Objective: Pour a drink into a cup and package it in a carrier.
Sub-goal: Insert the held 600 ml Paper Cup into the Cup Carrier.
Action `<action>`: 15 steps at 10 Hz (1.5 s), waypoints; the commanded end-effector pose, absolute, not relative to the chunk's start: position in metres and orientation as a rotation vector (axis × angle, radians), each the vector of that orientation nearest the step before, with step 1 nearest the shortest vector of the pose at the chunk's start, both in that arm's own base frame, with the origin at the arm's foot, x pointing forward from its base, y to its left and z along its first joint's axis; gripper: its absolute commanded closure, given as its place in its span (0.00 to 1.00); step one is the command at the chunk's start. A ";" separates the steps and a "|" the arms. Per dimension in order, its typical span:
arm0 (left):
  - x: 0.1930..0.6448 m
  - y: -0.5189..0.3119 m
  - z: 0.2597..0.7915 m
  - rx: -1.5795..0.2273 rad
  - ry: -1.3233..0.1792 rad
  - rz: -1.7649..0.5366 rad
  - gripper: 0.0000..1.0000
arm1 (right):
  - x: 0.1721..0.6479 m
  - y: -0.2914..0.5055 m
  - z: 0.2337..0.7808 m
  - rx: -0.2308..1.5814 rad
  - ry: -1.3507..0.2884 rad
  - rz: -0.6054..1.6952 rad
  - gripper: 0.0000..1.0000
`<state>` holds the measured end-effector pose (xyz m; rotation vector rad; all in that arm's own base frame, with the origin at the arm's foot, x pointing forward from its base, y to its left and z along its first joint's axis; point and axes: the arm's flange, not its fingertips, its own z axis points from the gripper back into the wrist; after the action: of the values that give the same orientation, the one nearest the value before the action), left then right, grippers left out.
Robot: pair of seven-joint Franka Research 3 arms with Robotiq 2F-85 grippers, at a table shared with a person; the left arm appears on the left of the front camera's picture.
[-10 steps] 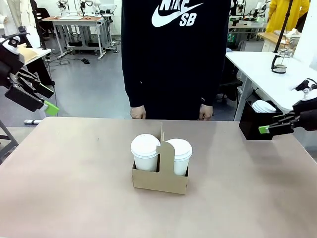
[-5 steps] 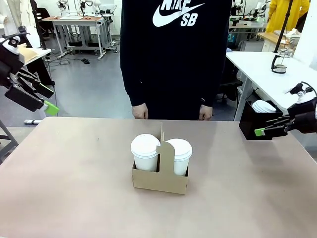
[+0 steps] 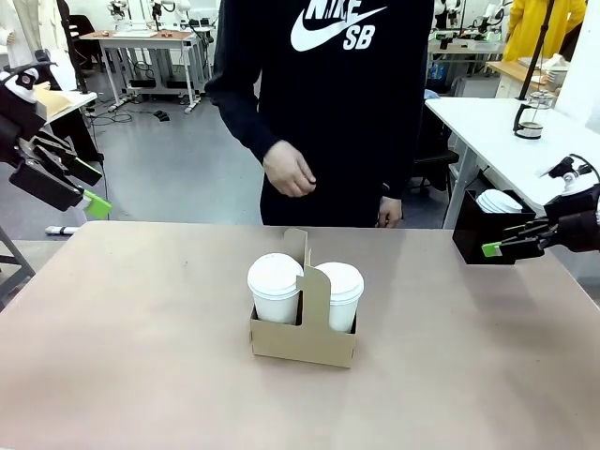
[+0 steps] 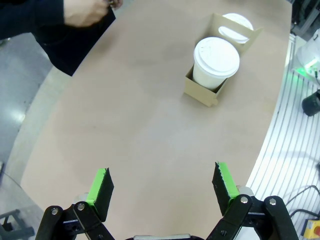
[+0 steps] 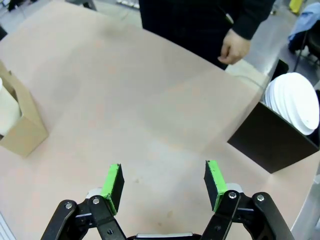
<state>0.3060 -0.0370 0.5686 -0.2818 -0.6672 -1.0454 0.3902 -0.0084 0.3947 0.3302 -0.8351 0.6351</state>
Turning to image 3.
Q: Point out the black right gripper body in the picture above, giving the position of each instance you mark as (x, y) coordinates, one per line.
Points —
(576, 225)

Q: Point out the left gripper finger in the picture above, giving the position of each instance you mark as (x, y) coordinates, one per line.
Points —
(47, 185)
(65, 157)

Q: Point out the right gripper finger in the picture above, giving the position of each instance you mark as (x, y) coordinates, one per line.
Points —
(515, 248)
(532, 227)

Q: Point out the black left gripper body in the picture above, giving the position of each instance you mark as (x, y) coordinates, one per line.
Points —
(19, 126)

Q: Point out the glass French press with coffee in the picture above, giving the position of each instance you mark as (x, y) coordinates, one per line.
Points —
(532, 119)

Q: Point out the white plastic cup lid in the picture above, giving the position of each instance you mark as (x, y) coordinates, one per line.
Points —
(344, 281)
(274, 274)

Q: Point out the brown cardboard cup carrier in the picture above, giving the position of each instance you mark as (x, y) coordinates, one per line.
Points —
(300, 344)

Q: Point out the person right forearm black sleeve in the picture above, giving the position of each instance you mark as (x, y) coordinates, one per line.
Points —
(248, 122)

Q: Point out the person left forearm black sleeve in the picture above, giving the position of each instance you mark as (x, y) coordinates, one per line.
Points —
(405, 140)

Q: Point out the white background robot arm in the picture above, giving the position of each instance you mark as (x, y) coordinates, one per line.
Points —
(117, 9)
(171, 5)

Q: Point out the person left hand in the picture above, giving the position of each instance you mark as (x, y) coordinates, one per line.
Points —
(390, 213)

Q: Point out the person right hand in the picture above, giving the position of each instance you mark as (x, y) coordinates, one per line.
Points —
(288, 169)

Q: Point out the stack of white lids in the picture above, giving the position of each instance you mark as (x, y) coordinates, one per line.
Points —
(499, 201)

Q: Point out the brown paper envelopes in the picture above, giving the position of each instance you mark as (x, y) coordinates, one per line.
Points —
(54, 100)

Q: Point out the white tube on floor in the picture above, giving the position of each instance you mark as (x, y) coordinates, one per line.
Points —
(61, 230)

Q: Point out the black lid box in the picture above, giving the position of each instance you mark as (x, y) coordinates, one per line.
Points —
(469, 234)

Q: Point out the white table with envelopes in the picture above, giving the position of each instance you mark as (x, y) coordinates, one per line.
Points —
(79, 98)

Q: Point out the grey metal stand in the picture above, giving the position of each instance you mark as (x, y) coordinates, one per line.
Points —
(14, 262)

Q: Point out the white coat on mannequin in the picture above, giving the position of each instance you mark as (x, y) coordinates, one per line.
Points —
(19, 28)

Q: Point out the black object on floor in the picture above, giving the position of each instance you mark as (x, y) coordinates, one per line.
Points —
(160, 116)

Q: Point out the black office chair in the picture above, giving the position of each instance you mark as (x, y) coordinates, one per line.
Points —
(436, 159)

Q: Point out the background table brown top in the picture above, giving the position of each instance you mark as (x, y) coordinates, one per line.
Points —
(140, 40)

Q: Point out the stack of white items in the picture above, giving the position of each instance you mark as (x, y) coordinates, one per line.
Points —
(558, 70)

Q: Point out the wood topped desk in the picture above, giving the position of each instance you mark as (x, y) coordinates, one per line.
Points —
(511, 69)

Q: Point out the black tripod pole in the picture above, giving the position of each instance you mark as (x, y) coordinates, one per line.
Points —
(534, 56)

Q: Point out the background workbench with equipment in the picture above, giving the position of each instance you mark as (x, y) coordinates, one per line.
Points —
(469, 44)

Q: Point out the person in yellow jacket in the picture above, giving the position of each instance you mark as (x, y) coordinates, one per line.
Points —
(529, 33)

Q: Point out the person black Nike hoodie torso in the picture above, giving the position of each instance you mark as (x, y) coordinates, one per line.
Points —
(337, 117)

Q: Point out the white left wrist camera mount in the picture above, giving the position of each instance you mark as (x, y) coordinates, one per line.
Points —
(25, 84)

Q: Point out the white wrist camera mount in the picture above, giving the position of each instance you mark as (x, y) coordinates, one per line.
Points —
(569, 180)
(25, 84)

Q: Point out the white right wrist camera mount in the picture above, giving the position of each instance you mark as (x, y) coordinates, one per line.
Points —
(569, 180)

